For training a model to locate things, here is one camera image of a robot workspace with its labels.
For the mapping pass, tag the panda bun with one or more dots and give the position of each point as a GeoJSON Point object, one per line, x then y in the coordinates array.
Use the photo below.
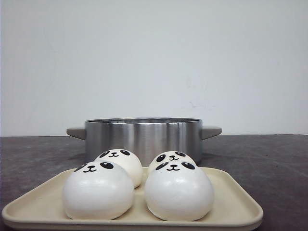
{"type": "Point", "coordinates": [169, 156]}
{"type": "Point", "coordinates": [178, 191]}
{"type": "Point", "coordinates": [98, 190]}
{"type": "Point", "coordinates": [126, 159]}

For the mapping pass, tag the stainless steel pot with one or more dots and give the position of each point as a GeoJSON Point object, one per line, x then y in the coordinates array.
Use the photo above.
{"type": "Point", "coordinates": [145, 137]}

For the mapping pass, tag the beige plastic tray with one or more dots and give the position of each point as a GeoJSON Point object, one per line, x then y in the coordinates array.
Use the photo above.
{"type": "Point", "coordinates": [41, 209]}

